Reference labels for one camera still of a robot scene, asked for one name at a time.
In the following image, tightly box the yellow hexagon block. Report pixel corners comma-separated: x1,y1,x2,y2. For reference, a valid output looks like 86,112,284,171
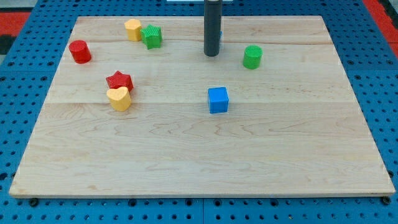
124,19,142,42

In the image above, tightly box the blue cube block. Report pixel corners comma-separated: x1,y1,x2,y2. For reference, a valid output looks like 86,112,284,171
208,87,229,114

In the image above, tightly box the wooden board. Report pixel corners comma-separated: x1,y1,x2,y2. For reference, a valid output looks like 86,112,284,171
9,16,396,198

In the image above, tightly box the green cylinder block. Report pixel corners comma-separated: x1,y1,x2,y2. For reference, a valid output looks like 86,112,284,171
243,45,263,70

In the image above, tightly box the yellow heart block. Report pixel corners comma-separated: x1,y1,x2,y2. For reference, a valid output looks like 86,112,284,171
106,86,132,111

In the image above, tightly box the red star block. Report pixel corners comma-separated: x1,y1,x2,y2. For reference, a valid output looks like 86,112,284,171
106,70,134,91

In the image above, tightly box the green star block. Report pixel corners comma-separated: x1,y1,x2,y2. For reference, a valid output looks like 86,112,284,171
141,24,162,50

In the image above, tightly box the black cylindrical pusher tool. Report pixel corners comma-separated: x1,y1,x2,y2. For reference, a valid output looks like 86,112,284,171
204,0,222,57

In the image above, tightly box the red cylinder block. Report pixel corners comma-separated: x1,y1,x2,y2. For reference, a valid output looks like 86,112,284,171
68,40,91,64

